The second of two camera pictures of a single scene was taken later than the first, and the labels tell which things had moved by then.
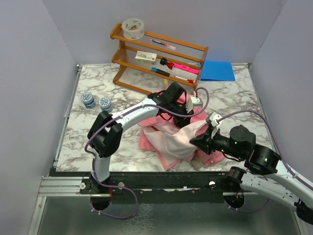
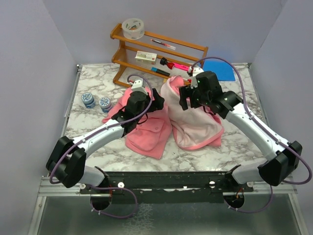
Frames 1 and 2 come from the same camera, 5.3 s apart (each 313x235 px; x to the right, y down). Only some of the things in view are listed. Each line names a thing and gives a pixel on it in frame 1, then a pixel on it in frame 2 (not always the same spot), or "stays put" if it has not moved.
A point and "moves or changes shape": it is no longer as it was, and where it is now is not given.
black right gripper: (205, 142) -> (186, 91)
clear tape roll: (133, 29) stays put
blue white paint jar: (88, 100) stays put
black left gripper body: (181, 109) -> (155, 105)
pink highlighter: (186, 68) stays put
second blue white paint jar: (105, 104) stays put
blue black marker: (156, 70) stays put
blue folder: (213, 70) stays put
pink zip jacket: (169, 145) moves or changes shape
